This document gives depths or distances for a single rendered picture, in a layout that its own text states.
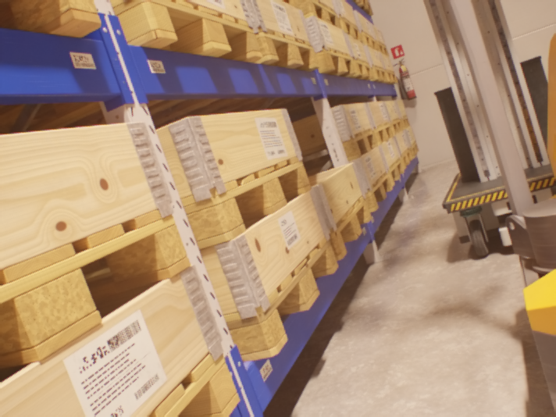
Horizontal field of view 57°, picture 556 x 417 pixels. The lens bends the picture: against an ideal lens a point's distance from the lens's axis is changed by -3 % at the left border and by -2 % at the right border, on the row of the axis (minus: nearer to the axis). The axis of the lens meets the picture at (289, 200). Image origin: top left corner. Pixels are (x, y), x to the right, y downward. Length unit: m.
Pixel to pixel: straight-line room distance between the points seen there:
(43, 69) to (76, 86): 0.09
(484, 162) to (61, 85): 2.16
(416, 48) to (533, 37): 1.42
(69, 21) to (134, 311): 0.59
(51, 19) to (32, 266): 0.55
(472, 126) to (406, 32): 4.50
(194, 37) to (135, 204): 0.81
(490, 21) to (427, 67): 4.38
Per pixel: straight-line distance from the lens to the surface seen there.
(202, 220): 1.40
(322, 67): 3.23
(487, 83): 1.53
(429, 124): 7.14
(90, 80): 1.23
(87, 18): 1.20
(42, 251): 0.89
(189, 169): 1.38
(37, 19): 1.23
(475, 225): 2.64
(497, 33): 2.79
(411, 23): 7.20
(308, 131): 3.24
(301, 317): 1.86
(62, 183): 0.96
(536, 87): 2.94
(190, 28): 1.77
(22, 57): 1.11
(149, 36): 1.45
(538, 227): 1.41
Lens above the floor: 0.78
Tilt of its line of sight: 5 degrees down
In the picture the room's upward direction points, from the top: 19 degrees counter-clockwise
